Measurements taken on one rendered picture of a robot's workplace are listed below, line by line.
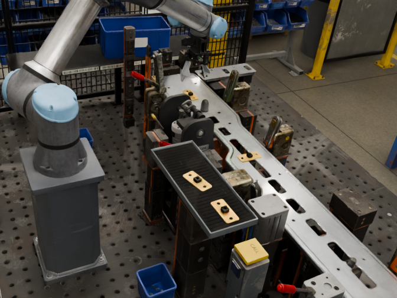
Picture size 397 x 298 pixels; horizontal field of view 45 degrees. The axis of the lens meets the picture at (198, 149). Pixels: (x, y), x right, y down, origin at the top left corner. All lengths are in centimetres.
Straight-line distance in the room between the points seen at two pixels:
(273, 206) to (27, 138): 132
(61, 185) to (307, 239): 72
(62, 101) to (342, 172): 140
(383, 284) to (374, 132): 277
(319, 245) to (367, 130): 273
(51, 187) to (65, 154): 10
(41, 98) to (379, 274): 103
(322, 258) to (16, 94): 97
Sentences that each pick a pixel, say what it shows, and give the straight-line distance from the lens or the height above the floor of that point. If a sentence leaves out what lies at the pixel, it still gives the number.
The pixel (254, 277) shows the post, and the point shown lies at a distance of 117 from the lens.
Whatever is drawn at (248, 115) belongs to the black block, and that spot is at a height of 99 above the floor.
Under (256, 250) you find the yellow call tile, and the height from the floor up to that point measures 116.
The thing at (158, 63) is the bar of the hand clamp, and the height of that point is 118.
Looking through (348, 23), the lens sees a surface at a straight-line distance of 475.
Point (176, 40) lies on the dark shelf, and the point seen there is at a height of 103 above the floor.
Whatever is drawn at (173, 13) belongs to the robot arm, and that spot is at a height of 147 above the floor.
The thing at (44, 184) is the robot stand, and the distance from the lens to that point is 139.
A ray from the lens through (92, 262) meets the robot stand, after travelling 166.
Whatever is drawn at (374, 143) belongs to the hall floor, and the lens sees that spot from 396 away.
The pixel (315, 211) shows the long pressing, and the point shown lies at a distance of 154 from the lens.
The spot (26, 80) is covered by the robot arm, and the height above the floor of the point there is 133.
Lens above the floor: 198
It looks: 35 degrees down
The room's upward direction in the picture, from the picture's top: 6 degrees clockwise
